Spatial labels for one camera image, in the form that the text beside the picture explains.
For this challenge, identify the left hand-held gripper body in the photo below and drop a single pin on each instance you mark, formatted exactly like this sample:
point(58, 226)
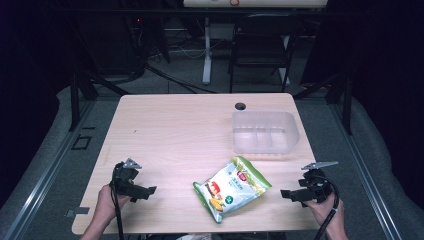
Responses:
point(124, 180)

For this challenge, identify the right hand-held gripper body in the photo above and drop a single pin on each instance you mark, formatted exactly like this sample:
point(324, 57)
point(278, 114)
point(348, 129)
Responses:
point(316, 186)

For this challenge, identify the green and white snack bag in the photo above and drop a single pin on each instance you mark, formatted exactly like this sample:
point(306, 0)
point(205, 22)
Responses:
point(231, 188)

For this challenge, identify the clear plastic container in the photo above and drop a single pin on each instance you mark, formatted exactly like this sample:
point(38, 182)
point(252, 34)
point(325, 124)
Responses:
point(265, 133)

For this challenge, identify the person's right hand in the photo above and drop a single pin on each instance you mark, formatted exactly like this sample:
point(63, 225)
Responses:
point(325, 213)

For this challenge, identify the person's left hand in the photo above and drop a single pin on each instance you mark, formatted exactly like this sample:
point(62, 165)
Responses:
point(108, 203)

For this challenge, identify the grey tape strip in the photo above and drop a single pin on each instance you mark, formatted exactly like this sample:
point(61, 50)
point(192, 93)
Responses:
point(78, 211)

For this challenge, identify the black metal stand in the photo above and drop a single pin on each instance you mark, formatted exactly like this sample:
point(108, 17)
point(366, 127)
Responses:
point(345, 100)
point(81, 90)

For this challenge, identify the white desk leg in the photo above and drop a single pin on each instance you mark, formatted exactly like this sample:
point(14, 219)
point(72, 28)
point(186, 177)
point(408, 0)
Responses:
point(207, 60)

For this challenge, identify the black folding chair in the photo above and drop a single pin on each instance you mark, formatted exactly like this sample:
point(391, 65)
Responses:
point(263, 50)

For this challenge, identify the aluminium floor rail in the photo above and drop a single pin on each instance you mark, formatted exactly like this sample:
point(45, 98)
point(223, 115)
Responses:
point(43, 176)
point(366, 180)

